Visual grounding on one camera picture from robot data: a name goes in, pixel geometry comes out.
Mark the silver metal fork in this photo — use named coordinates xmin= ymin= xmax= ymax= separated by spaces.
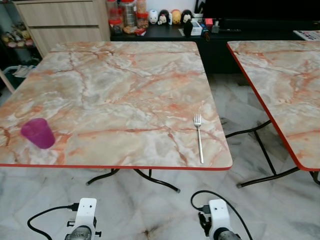
xmin=193 ymin=113 xmax=205 ymax=165

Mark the purple plastic cup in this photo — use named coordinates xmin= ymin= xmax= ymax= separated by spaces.
xmin=20 ymin=118 xmax=56 ymax=150

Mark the small white box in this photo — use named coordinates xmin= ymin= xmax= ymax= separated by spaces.
xmin=191 ymin=20 xmax=204 ymax=36

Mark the yellow figurine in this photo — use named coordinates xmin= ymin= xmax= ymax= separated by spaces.
xmin=171 ymin=9 xmax=182 ymax=25

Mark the black and white figurine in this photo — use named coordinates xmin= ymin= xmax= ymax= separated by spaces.
xmin=158 ymin=10 xmax=170 ymax=26

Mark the clear jar red lid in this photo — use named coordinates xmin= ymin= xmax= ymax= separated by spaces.
xmin=107 ymin=0 xmax=124 ymax=35
xmin=136 ymin=0 xmax=150 ymax=30

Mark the white and red magazine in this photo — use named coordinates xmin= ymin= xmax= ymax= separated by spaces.
xmin=293 ymin=30 xmax=320 ymax=42

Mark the black television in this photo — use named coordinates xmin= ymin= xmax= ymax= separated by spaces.
xmin=202 ymin=0 xmax=320 ymax=21

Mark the light wooden cabinet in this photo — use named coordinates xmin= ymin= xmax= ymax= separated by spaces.
xmin=14 ymin=0 xmax=111 ymax=57

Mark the shelf with small toys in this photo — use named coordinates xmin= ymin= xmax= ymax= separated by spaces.
xmin=0 ymin=22 xmax=36 ymax=49

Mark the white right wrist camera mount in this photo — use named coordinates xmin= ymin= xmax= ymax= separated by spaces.
xmin=208 ymin=199 xmax=232 ymax=236

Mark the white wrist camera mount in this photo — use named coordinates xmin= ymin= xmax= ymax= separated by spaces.
xmin=208 ymin=199 xmax=232 ymax=236
xmin=74 ymin=198 xmax=98 ymax=229

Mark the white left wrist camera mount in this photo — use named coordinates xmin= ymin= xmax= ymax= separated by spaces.
xmin=74 ymin=198 xmax=98 ymax=229

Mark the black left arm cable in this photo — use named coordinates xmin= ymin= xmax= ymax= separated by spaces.
xmin=27 ymin=202 xmax=81 ymax=240

